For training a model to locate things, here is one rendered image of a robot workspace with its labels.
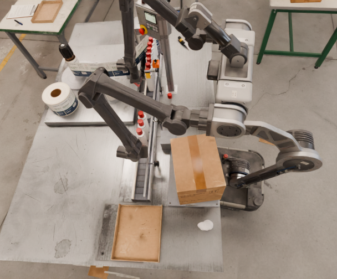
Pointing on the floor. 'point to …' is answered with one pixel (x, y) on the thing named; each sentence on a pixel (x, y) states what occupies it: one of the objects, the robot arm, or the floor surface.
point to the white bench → (41, 28)
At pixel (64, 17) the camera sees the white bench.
